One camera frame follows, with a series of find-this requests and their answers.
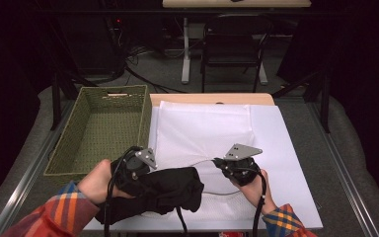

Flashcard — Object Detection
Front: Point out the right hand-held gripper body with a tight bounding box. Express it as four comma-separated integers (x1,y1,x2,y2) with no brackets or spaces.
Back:
221,143,264,188

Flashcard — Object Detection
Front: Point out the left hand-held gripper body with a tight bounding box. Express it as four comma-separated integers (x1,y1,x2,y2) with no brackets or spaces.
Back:
110,147,159,198

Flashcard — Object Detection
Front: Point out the white mesh laundry bag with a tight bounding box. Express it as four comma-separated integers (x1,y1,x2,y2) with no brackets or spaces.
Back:
141,100,262,220

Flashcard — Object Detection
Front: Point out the green woven basket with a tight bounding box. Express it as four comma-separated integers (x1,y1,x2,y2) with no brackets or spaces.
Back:
42,84,153,187

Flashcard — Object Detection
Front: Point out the black cloth garment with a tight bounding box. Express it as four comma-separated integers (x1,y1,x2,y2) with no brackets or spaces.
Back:
95,166,205,225

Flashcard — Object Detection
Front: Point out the person's right hand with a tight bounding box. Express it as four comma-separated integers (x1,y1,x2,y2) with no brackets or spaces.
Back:
230,169,277,217

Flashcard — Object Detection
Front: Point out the person's left hand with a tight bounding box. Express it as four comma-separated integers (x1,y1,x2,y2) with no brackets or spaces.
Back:
77,158,133,207

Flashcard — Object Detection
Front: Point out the white table sheet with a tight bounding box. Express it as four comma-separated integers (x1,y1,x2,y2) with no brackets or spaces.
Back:
83,104,324,231

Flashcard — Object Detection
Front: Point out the black metal stand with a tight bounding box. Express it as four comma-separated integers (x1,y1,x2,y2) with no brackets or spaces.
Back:
270,70,332,134
50,70,97,131

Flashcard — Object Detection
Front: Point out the white-legged desk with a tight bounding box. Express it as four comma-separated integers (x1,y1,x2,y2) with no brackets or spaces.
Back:
162,0,312,86

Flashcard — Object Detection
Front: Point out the black folding chair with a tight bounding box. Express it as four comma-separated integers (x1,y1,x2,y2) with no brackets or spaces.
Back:
200,13,274,94

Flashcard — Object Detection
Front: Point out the dark equipment cabinet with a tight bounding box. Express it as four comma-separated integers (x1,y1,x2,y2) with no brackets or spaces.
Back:
58,13,126,76

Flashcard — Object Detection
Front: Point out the right hand-held gripper cable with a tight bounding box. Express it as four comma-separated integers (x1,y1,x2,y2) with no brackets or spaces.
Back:
240,166,268,237

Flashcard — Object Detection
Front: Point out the hand-held gripper cable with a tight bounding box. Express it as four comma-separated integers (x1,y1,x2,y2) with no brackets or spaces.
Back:
240,166,268,237
103,146,143,237

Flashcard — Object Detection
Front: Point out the left hand-held gripper cable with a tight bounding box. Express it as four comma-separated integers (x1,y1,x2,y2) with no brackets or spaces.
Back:
103,146,143,237

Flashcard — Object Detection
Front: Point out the black floor cable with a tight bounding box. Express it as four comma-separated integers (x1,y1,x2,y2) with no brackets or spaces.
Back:
123,45,190,95

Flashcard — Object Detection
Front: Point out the metal floor rail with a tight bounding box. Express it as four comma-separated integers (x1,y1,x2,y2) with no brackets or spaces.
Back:
0,100,77,237
305,98,379,237

